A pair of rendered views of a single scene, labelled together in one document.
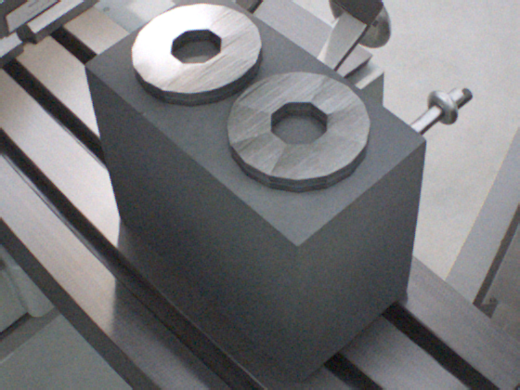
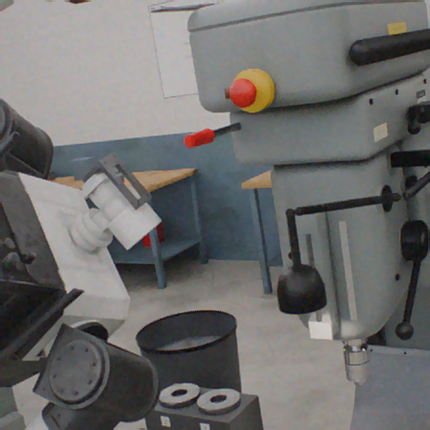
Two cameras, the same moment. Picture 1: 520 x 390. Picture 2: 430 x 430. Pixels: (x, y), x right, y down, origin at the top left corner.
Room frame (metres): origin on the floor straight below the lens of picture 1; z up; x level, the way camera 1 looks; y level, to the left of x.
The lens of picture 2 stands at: (1.83, -0.29, 1.81)
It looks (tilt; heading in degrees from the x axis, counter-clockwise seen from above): 12 degrees down; 164
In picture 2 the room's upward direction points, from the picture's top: 9 degrees counter-clockwise
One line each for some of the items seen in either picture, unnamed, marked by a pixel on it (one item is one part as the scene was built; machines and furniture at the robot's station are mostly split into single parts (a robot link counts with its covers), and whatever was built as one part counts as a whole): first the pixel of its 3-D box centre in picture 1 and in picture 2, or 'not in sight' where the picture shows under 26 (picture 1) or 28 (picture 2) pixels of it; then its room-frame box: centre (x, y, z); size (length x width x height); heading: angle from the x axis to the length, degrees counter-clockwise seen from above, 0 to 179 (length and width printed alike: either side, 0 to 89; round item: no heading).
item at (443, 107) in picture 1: (425, 122); not in sight; (0.95, -0.25, 0.52); 0.22 x 0.06 x 0.06; 130
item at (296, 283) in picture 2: not in sight; (299, 285); (0.88, 0.09, 1.47); 0.07 x 0.07 x 0.06
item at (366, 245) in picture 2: not in sight; (344, 239); (0.72, 0.25, 1.47); 0.21 x 0.19 x 0.32; 40
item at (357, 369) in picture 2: not in sight; (357, 364); (0.72, 0.25, 1.23); 0.05 x 0.05 x 0.05
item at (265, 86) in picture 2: not in sight; (252, 90); (0.87, 0.07, 1.76); 0.06 x 0.02 x 0.06; 40
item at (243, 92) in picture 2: not in sight; (245, 92); (0.88, 0.06, 1.76); 0.04 x 0.03 x 0.04; 40
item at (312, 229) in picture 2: not in sight; (318, 274); (0.79, 0.17, 1.44); 0.04 x 0.04 x 0.21; 40
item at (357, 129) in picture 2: not in sight; (337, 117); (0.69, 0.28, 1.68); 0.34 x 0.24 x 0.10; 130
